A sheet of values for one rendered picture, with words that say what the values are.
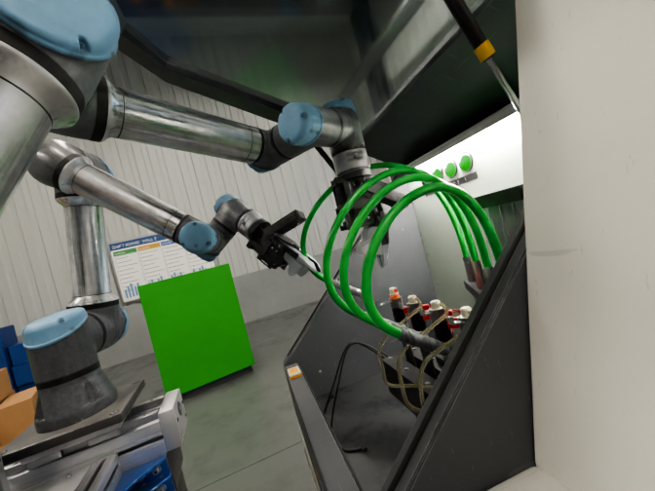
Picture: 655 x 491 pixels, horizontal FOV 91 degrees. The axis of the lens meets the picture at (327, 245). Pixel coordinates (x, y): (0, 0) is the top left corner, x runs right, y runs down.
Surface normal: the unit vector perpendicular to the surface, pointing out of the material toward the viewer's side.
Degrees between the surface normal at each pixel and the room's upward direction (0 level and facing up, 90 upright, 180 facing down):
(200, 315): 90
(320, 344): 90
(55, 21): 84
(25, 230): 90
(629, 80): 76
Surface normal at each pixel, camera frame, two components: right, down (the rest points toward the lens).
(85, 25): 0.72, -0.30
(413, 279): 0.24, -0.04
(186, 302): 0.44, -0.10
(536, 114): -0.97, 0.00
